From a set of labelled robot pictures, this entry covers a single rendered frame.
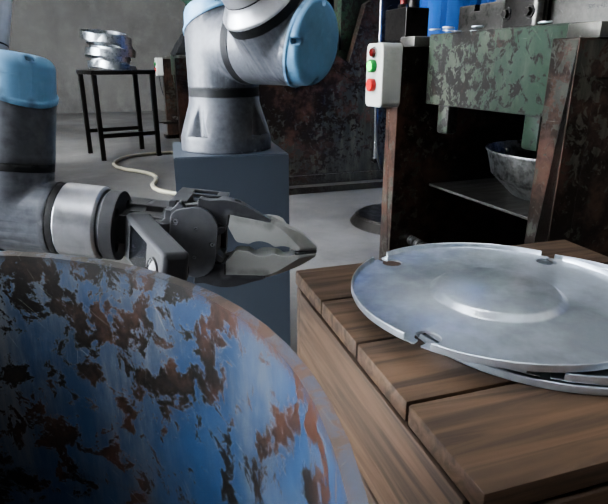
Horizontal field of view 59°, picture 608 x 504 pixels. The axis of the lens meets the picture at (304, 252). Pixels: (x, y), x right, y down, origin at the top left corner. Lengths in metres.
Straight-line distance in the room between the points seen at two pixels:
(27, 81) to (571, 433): 0.54
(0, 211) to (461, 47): 0.91
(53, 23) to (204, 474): 7.27
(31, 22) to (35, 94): 6.93
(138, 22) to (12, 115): 6.97
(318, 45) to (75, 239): 0.43
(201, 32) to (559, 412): 0.70
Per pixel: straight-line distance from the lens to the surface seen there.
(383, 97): 1.24
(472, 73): 1.16
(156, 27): 7.55
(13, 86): 0.58
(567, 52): 0.91
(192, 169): 0.86
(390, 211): 1.32
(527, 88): 1.05
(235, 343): 0.25
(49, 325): 0.36
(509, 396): 0.45
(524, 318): 0.52
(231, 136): 0.87
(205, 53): 0.88
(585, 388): 0.47
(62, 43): 7.48
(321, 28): 0.80
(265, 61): 0.79
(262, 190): 0.88
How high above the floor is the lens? 0.59
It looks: 19 degrees down
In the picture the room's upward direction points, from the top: straight up
